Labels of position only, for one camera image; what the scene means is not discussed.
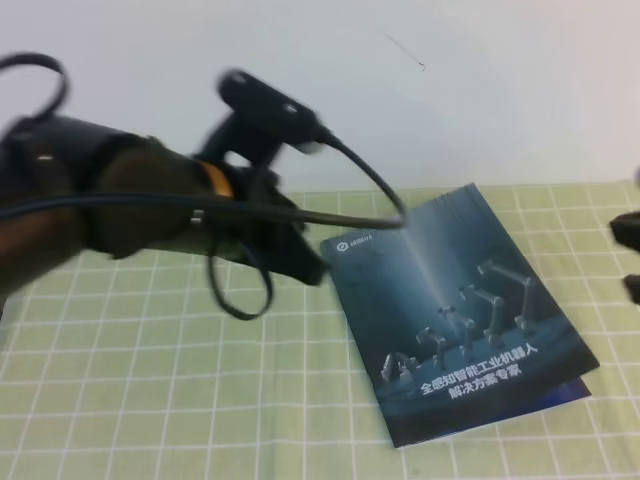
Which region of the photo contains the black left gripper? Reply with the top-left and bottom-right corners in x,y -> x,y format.
192,159 -> 328,286

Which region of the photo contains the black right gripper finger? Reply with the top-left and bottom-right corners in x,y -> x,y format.
609,211 -> 640,250

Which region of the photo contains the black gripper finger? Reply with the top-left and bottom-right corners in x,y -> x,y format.
623,274 -> 640,304

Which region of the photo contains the blue robot brochure book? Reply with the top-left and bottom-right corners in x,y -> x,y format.
320,184 -> 599,447

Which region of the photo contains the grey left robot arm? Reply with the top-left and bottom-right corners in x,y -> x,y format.
1,117 -> 327,297

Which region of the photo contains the green checked tablecloth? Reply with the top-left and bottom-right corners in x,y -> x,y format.
1,183 -> 639,479

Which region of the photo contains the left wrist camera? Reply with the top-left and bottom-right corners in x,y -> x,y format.
198,69 -> 327,168

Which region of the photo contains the black left camera cable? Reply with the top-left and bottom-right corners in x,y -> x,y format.
0,51 -> 414,323

